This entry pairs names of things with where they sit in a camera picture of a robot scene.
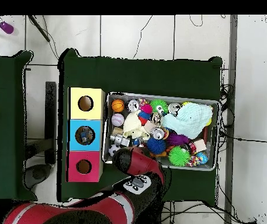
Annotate black and white soccer ball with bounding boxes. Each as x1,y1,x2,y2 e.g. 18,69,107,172
108,143,122,156

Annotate small green fuzzy eyed ball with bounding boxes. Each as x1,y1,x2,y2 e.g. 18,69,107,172
150,99,169,115

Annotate purple spiky ball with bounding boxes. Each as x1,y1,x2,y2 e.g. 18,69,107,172
165,132,191,146

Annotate large green fuzzy eyed ball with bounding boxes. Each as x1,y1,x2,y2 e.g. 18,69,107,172
168,146,191,167

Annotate orange toy basketball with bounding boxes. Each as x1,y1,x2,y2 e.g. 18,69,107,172
111,99,126,113

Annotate wooden box with three holes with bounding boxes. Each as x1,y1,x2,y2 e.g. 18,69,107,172
67,87,106,183

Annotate light blue cloth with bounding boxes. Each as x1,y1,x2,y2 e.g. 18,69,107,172
162,102,214,140

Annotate white toy baseball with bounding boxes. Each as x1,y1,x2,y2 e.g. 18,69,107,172
111,113,125,127

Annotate black power cable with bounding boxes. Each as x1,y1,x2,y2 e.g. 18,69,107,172
219,132,267,144

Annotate black rod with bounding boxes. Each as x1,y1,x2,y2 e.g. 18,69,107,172
27,15,51,43

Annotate silver plastic toy truck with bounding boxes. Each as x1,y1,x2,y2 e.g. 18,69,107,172
109,134,131,147

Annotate shallow metal mesh bin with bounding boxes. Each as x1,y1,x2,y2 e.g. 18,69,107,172
101,92,221,172

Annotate purple bottle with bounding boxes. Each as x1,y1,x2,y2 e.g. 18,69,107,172
0,21,15,35

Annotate dark green tablecloth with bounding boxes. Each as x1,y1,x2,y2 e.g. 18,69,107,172
0,50,38,202
57,48,223,202

